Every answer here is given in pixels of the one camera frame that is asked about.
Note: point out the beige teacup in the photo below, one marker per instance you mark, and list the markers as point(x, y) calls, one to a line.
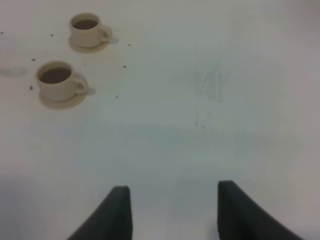
point(58, 82)
point(87, 30)

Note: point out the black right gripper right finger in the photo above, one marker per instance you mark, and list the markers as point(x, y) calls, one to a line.
point(240, 218)

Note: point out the far beige cup saucer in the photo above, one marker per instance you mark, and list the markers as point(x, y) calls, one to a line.
point(86, 50)

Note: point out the near beige cup saucer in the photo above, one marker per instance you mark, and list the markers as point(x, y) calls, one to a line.
point(62, 102)

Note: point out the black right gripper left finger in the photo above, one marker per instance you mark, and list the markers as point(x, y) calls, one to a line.
point(112, 220)

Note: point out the near beige teacup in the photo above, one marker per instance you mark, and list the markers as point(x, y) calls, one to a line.
point(58, 82)

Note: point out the far beige teacup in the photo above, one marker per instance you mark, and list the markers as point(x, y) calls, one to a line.
point(87, 30)

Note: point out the beige cup saucer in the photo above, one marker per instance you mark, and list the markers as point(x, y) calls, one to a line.
point(86, 50)
point(62, 102)

